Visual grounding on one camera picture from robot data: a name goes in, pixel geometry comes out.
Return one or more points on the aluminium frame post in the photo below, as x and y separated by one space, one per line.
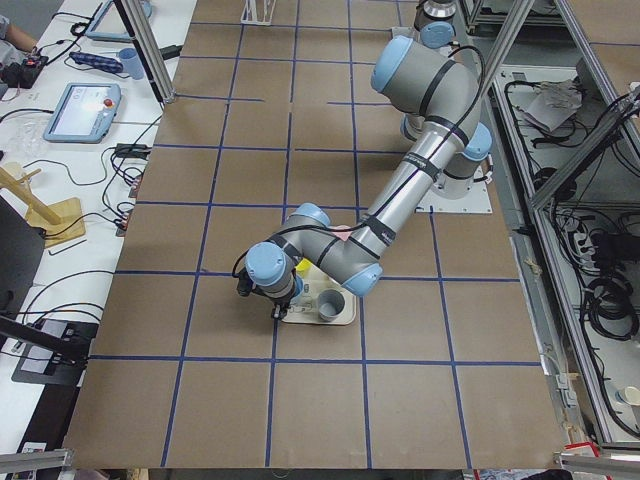
139 30

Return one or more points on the white dish rack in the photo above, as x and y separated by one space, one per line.
258 12

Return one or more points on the cream plastic tray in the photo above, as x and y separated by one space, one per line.
306 312

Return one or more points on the pink plastic cup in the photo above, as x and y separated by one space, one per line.
342 232

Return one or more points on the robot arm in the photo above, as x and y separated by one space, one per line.
416 80
433 22

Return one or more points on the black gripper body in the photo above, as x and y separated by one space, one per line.
280 301

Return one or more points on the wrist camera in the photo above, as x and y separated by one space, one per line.
244 285

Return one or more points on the blue cup on desk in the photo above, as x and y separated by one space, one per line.
131 63

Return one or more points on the yellow plastic cup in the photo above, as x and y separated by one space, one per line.
303 267

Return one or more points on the folded blue plaid umbrella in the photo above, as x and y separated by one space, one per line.
102 63

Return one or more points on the teach pendant far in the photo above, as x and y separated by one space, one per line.
107 25

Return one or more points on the grey plastic cup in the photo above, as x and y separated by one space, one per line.
330 304

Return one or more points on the teach pendant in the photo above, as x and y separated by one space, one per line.
107 25
84 113

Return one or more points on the teach pendant near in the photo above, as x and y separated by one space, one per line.
84 113

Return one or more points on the wooden stand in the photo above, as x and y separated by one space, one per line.
61 221

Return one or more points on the light blue plastic cup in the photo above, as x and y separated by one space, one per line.
299 289

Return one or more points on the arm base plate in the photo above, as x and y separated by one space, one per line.
457 196

